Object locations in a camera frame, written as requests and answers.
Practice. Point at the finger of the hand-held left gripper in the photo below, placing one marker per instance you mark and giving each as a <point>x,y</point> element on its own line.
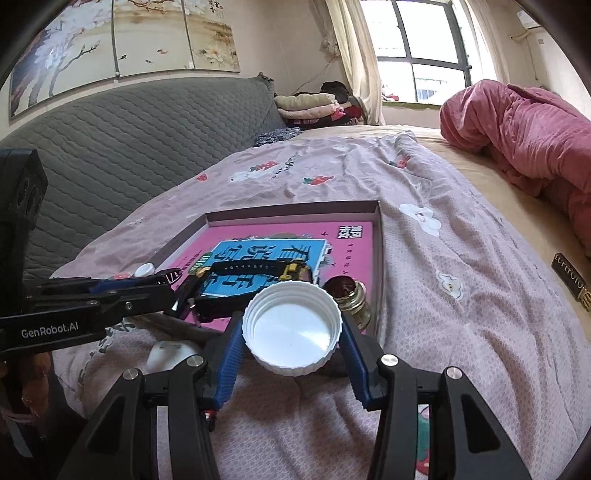
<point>134,304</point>
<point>111,286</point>

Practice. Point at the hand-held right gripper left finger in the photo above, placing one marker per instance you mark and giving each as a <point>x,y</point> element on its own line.
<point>231,360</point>

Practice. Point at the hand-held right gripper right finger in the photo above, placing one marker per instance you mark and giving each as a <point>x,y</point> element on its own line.
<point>355,364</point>

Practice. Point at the white pill bottle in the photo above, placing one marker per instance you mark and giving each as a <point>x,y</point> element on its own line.
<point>143,270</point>

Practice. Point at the white ribbed plastic cap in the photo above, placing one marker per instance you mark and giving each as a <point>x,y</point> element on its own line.
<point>291,332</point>

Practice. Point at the shallow cardboard tray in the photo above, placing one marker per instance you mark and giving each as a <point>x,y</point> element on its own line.
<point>376,258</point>

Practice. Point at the person's left hand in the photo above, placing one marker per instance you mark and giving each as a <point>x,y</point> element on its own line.
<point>27,387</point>

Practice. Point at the metal lamp socket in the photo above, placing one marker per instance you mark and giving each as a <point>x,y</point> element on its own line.
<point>353,307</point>

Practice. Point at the strawberry printed bedsheet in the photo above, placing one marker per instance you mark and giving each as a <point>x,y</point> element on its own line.
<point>438,323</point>

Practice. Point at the grey quilted headboard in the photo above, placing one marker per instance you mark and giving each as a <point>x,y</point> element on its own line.
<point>115,147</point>

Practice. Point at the pink and blue book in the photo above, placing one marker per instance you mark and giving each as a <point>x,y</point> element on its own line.
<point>286,233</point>

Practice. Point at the beige bed sheet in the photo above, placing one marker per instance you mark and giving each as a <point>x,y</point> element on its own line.
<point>498,198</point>

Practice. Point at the dark patterned cloth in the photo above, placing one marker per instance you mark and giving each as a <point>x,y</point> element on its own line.
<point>277,137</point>

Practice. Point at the black label tag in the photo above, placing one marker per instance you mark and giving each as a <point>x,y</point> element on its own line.
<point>570,277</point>

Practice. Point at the pink folded blanket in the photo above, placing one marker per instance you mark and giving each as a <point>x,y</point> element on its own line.
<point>314,113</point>

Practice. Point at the beige folded blanket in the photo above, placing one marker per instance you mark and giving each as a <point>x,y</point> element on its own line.
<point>304,100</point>

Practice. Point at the dark clothes pile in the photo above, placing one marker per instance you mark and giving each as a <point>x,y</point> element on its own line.
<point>337,90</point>

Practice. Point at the pink quilt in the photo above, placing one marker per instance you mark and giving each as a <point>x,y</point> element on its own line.
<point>521,129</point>

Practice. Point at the cream curtain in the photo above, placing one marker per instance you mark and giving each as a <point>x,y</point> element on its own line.
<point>355,55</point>
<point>480,41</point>

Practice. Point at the window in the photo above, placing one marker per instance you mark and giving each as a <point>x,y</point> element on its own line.
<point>429,55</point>

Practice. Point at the white air conditioner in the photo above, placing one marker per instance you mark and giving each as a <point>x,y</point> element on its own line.
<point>531,18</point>

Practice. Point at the floral wall painting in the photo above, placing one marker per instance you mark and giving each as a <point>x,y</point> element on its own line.
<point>138,41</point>

